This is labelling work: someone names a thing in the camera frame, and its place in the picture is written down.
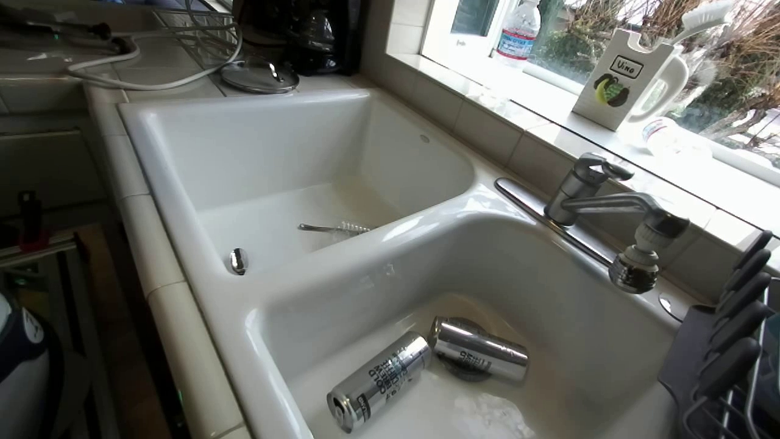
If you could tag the black coffee machine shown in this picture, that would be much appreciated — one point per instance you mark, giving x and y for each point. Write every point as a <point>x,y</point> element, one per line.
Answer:
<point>314,38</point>

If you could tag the white double ceramic sink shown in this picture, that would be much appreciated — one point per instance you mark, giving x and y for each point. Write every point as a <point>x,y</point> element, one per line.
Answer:
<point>442,242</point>

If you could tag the metal spoon near drain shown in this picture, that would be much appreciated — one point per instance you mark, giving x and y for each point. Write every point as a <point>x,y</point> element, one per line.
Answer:
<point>333,230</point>

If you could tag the silver can lying rear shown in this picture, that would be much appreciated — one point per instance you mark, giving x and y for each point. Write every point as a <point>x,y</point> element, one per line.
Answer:
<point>468,346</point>

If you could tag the silver can lying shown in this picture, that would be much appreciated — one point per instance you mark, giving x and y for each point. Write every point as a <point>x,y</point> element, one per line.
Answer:
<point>468,346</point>
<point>379,381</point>

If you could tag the metal spoon at front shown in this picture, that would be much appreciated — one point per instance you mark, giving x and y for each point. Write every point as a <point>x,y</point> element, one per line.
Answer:
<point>238,261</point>

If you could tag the silver can lying front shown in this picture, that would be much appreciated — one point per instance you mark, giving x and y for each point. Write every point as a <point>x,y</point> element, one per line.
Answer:
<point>379,381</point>

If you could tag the glass pot lid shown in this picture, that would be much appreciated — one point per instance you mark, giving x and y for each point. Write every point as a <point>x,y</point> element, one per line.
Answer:
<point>262,80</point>

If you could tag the plastic spray bottle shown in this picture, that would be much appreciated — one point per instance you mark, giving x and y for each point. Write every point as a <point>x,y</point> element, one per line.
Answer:
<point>520,30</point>

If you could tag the chrome sink faucet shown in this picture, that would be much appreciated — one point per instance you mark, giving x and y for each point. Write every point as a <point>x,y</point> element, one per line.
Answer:
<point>579,199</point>

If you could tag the white cardboard box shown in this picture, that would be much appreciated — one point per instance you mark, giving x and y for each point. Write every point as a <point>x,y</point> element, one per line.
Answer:
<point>618,81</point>

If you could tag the black dish drying rack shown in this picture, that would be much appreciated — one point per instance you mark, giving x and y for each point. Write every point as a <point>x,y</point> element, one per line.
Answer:
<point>721,366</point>

